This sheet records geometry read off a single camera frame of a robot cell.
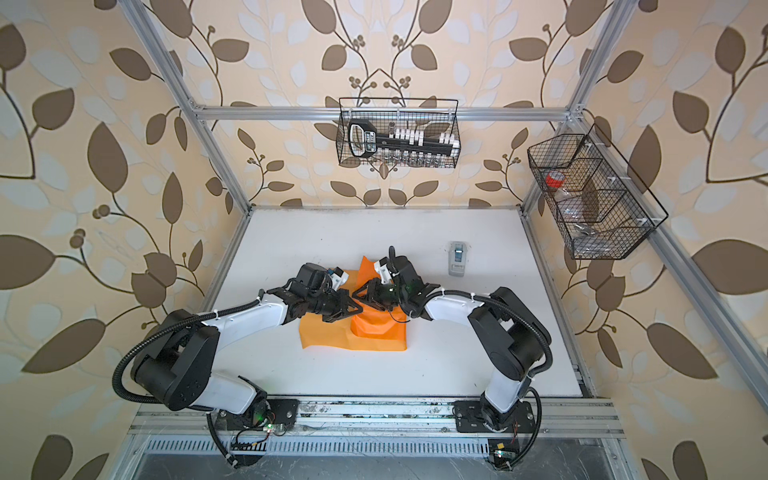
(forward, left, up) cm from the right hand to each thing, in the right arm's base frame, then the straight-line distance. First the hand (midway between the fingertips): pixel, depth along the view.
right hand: (354, 299), depth 84 cm
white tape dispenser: (+18, -34, -7) cm, 39 cm away
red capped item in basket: (+28, -61, +19) cm, 69 cm away
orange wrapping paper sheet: (-7, -5, -4) cm, 10 cm away
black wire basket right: (+11, -64, +24) cm, 69 cm away
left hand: (-2, -3, -1) cm, 4 cm away
